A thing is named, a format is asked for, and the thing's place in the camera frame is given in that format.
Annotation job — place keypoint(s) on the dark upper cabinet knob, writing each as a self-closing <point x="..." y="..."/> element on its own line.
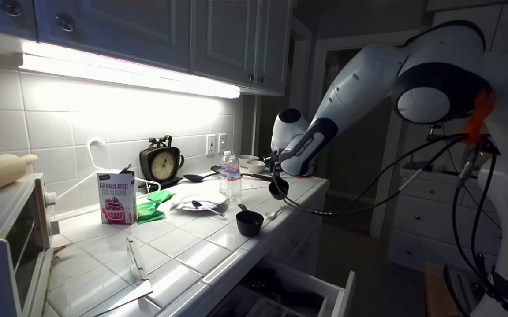
<point x="64" y="22"/>
<point x="9" y="6"/>

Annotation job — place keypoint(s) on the black table clock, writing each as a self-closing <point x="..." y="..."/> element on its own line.
<point x="161" y="166"/>

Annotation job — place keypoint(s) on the white lower cabinets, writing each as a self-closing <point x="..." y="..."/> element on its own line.
<point x="300" y="247"/>

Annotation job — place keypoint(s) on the clear plastic water bottle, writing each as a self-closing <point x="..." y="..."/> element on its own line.
<point x="229" y="177"/>

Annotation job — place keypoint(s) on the pink white carton box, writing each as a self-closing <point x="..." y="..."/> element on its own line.
<point x="115" y="203"/>

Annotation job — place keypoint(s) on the blue upper cabinets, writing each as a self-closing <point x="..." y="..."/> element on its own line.
<point x="219" y="36"/>

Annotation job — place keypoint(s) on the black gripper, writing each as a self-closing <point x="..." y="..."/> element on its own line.
<point x="279" y="164"/>

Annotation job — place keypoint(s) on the white open drawer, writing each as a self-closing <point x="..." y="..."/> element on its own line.
<point x="339" y="297"/>

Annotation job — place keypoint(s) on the green cloth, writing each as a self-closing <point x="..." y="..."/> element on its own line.
<point x="150" y="208"/>

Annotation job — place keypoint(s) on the white wall outlet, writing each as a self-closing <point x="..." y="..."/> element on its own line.
<point x="210" y="145"/>
<point x="221" y="143"/>

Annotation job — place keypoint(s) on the black ladle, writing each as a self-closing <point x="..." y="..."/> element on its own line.
<point x="194" y="177"/>

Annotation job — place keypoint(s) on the white plastic spoon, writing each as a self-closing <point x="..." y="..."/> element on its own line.
<point x="272" y="214"/>

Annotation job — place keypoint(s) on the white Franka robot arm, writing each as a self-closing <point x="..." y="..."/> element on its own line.
<point x="360" y="82"/>

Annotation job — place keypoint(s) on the thin metal utensil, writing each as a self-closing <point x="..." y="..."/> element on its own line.
<point x="131" y="253"/>

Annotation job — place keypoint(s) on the under-cabinet strip light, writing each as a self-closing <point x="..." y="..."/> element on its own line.
<point x="118" y="71"/>

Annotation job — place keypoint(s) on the white toaster oven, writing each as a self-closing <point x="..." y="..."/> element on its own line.
<point x="0" y="235"/>

